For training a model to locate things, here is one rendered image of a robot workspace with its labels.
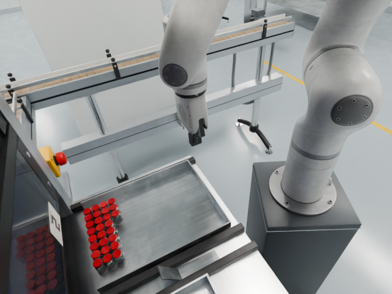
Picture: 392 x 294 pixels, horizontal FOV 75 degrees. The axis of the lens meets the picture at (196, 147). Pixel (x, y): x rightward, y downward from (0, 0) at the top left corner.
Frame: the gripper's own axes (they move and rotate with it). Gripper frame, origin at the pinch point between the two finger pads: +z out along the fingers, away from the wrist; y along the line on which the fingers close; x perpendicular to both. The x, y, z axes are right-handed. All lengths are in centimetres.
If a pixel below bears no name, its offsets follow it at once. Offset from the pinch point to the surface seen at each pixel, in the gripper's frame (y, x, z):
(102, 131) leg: -85, -24, 46
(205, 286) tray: 29.8, -13.5, 15.8
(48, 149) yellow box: -18.6, -38.0, 1.1
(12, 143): -0.3, -38.3, -15.4
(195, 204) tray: 9.2, -5.7, 15.8
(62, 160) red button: -15.3, -35.6, 4.0
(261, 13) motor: -108, 105, 10
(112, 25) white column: -143, 7, 6
